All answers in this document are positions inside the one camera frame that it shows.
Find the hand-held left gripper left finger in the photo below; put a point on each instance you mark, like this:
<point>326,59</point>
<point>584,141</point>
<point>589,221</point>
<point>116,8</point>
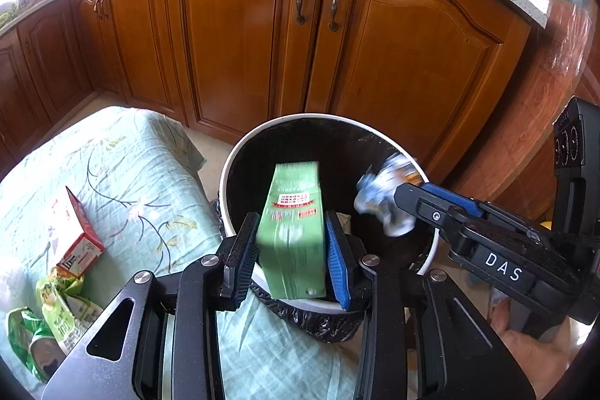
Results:
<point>243,255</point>

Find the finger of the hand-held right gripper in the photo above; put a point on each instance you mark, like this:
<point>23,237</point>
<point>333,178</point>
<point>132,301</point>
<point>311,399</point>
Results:
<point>422,209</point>
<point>461,201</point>

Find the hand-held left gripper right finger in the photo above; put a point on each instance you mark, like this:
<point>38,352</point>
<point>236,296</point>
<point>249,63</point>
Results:
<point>337,260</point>

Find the blue white wrapper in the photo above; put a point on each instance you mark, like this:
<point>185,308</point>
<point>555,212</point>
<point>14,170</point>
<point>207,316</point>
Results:
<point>379,199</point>

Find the green drink carton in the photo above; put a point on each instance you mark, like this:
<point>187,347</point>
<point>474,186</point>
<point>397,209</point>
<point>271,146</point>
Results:
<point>290,232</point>

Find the white trash bin black liner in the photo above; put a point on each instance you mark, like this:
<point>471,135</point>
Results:
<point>328,142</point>

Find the person's right hand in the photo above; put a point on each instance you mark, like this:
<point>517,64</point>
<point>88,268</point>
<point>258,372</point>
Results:
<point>529,351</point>

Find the floral pale green tablecloth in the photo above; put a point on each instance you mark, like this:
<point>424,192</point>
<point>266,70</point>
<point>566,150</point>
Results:
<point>140,175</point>

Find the red and white carton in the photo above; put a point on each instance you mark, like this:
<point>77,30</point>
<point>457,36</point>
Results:
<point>77,241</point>

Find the green snack bag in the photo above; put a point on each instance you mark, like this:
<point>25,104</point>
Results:
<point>70,311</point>

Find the wooden lower cabinets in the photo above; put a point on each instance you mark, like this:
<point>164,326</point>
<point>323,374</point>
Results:
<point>234,53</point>

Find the crumpled green wrapper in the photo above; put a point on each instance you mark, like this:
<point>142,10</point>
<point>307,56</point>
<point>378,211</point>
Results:
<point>23,334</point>

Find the wooden door frame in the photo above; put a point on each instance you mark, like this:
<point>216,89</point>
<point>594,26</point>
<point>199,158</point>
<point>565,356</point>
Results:
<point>539,76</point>

